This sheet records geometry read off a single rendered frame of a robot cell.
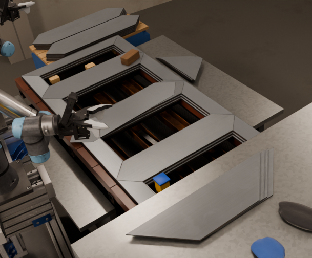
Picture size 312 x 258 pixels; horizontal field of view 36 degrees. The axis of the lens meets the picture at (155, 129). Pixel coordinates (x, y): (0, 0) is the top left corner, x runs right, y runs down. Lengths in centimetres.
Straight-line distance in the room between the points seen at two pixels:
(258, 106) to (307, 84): 155
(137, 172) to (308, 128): 82
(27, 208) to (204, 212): 83
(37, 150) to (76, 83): 129
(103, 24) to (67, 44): 35
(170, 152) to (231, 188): 59
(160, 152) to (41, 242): 101
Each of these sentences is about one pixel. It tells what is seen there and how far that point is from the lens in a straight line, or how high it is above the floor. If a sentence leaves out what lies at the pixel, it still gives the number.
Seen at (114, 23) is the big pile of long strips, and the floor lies 85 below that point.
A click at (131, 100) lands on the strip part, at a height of 85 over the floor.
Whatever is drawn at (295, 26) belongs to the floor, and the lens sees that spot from 520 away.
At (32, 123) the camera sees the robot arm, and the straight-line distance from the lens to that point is 174.
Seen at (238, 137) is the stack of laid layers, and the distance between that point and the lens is 249.
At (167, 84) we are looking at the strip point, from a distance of 287.
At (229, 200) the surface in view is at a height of 107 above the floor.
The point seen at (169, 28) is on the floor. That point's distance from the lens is 526.
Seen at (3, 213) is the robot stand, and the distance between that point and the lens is 224.
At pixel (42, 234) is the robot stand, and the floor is 21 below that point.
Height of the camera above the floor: 248
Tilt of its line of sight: 40 degrees down
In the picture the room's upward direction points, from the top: 8 degrees counter-clockwise
